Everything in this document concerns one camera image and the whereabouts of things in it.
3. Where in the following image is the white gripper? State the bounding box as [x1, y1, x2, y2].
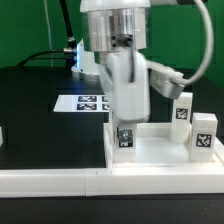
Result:
[99, 51, 150, 147]

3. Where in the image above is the white square table top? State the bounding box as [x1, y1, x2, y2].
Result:
[103, 123, 224, 168]

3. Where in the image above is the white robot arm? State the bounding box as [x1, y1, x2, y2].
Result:
[80, 0, 151, 148]

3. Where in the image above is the white front obstacle bar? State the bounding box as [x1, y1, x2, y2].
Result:
[0, 167, 224, 198]

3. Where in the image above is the white block at left edge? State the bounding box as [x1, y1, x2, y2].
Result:
[0, 127, 3, 147]

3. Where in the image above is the white sheet with tags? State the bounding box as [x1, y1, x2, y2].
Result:
[54, 95, 109, 112]

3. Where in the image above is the black cable bundle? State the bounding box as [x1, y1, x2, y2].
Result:
[16, 0, 78, 69]

